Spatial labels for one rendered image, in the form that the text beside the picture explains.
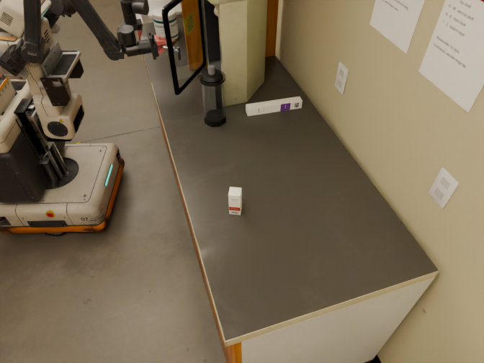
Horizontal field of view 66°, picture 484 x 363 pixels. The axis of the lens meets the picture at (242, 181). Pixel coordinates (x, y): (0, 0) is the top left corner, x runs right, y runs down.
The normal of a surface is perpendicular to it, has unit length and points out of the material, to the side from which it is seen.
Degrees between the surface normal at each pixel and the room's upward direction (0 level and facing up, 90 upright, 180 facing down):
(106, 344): 0
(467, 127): 90
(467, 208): 90
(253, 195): 0
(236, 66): 90
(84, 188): 0
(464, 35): 90
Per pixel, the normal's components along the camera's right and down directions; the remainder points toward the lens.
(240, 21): 0.31, 0.70
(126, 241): -0.01, -0.68
